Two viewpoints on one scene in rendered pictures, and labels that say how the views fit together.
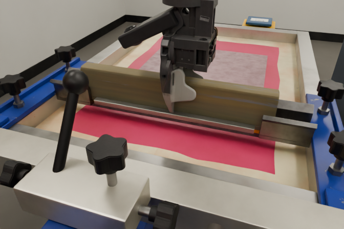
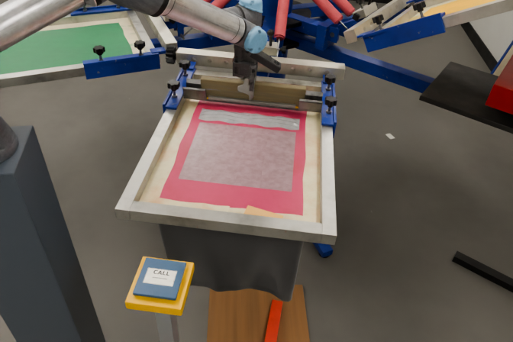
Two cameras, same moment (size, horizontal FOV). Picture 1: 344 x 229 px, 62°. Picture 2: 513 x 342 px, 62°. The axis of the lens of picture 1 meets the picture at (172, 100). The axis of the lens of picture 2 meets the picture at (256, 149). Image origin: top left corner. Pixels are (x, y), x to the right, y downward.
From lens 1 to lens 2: 1.91 m
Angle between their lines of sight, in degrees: 109
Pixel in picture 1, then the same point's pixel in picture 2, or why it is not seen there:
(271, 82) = (187, 141)
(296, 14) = not seen: outside the picture
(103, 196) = not seen: hidden behind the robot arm
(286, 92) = (179, 132)
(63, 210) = not seen: hidden behind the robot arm
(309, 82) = (166, 122)
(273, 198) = (213, 55)
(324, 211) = (201, 53)
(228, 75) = (220, 145)
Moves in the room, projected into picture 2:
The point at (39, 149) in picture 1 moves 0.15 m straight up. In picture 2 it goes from (288, 60) to (291, 24)
